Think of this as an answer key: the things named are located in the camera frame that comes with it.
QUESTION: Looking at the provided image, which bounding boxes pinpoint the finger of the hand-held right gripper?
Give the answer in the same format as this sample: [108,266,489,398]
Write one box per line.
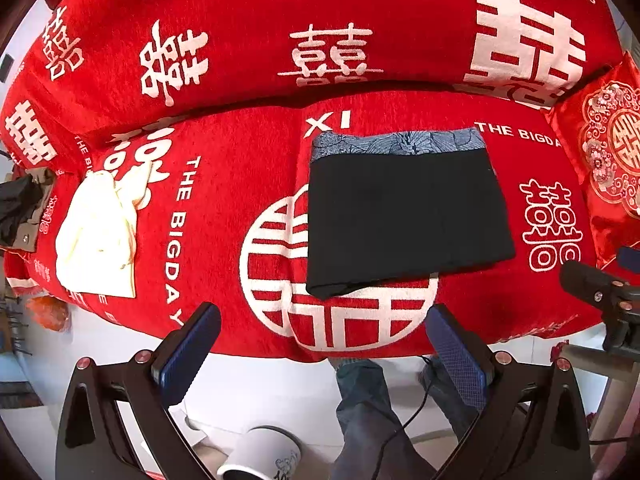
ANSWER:
[559,259,632,312]
[616,246,640,275]

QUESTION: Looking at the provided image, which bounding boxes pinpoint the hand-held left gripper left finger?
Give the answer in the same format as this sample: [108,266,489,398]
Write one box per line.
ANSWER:
[55,302,222,480]

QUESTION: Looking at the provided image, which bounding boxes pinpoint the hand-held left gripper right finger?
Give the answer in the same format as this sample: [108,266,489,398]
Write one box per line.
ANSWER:
[425,304,596,480]

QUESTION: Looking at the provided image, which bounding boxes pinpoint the black pants with blue waistband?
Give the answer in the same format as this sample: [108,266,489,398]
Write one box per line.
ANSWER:
[305,127,517,300]

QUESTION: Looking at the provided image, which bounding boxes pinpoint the person's right leg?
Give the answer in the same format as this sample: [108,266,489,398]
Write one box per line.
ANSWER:
[419,355,482,442]

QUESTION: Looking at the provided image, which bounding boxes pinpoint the person's leg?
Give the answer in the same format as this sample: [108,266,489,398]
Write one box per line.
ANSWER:
[333,359,437,480]
[419,355,482,442]

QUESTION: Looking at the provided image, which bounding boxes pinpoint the person's left leg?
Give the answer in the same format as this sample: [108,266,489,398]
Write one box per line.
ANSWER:
[333,359,437,480]

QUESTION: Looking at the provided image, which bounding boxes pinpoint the red embroidered cushion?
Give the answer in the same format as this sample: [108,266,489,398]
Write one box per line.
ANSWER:
[545,50,640,281]

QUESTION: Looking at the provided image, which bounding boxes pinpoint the white cup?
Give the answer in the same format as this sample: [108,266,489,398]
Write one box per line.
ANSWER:
[216,425,304,480]

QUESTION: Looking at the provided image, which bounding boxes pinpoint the cream cloth garment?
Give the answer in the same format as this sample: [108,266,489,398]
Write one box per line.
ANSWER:
[54,165,153,300]

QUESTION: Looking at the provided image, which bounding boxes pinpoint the orange plastic bag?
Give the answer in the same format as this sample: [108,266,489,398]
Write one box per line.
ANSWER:
[25,295,69,334]

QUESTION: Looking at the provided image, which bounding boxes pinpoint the black metal rack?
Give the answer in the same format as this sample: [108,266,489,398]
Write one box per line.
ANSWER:
[0,287,32,359]

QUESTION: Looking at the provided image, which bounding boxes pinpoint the dark crumpled garment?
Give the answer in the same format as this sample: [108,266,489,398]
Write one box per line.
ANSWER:
[0,167,57,254]

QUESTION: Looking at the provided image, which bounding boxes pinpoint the red printed blanket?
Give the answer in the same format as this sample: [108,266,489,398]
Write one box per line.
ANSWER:
[0,0,640,364]

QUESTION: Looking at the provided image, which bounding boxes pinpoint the black cable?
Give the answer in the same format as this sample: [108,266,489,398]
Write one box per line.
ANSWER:
[372,355,441,480]

